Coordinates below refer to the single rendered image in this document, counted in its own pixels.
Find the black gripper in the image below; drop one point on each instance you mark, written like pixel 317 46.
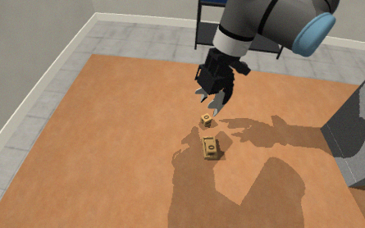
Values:
pixel 222 87

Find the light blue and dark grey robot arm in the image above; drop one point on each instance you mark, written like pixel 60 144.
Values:
pixel 299 25

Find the tan wooden number cube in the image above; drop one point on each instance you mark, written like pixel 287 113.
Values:
pixel 210 149
pixel 206 119

